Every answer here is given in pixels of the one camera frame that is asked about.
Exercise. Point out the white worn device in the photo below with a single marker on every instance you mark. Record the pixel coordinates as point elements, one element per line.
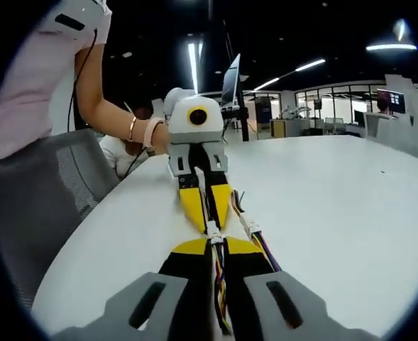
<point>77,16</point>

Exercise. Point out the desktop monitor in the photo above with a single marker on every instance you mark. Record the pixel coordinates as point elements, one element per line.
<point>393,99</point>

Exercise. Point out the pink wristband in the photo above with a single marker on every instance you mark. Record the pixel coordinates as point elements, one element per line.
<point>150,133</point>

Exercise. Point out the wooden cabinet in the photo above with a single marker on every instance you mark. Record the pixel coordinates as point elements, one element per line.
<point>279,128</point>

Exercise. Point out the person's left hand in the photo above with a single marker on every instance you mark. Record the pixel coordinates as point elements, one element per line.
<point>162,138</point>

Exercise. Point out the person in pink shirt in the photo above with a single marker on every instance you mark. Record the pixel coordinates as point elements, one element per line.
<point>31,78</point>

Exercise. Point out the grey mesh office chair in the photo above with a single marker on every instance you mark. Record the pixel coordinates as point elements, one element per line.
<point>38,184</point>

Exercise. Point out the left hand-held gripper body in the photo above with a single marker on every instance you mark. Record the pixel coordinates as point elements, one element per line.
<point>180,124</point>

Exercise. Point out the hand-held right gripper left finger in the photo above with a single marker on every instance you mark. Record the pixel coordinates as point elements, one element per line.
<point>148,309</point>

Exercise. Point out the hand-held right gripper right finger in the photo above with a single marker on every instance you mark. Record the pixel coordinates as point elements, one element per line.
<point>283,309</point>

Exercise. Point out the white office chair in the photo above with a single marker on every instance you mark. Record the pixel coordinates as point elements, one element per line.
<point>389,133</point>

